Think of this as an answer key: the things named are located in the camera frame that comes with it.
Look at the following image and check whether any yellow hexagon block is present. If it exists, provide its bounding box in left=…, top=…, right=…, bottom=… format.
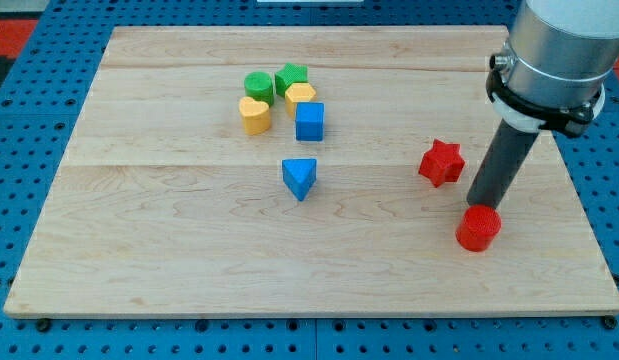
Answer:
left=285, top=83, right=317, bottom=119

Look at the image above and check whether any wooden board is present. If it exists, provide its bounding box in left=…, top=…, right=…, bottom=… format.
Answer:
left=4, top=26, right=619, bottom=319

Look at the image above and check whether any blue cube block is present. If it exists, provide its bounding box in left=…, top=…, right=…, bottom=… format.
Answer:
left=295, top=102, right=325, bottom=141

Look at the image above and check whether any red star block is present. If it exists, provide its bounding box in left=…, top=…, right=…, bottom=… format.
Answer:
left=418, top=139, right=465, bottom=187

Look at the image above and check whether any blue triangle block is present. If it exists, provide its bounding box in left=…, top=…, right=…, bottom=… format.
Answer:
left=282, top=158, right=317, bottom=201

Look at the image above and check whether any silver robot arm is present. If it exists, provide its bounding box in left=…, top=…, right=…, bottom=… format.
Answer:
left=486, top=0, right=619, bottom=138

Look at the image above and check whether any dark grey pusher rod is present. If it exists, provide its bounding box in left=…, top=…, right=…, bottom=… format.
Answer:
left=466, top=120, right=538, bottom=209

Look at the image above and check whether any yellow heart block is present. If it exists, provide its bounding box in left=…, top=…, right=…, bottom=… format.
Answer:
left=238, top=96, right=272, bottom=135

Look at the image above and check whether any red cylinder block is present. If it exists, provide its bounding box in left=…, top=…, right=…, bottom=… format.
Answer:
left=455, top=205, right=502, bottom=252

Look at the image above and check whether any green cylinder block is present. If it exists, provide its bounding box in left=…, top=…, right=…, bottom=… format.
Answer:
left=243, top=71, right=274, bottom=106

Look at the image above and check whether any green star block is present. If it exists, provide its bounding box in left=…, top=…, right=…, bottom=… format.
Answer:
left=274, top=63, right=308, bottom=97

